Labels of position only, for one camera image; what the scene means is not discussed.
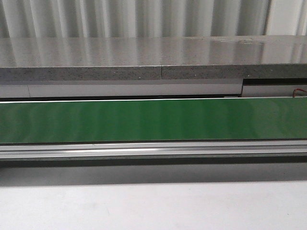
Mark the grey stone slab shelf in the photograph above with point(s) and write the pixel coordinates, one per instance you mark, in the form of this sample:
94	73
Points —
169	58

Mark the green conveyor belt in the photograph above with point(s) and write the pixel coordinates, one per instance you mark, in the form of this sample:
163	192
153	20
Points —
152	120

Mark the white corrugated curtain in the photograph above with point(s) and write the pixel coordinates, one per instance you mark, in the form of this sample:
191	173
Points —
151	18

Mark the aluminium conveyor frame rail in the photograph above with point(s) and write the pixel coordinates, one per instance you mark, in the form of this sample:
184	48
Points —
157	149

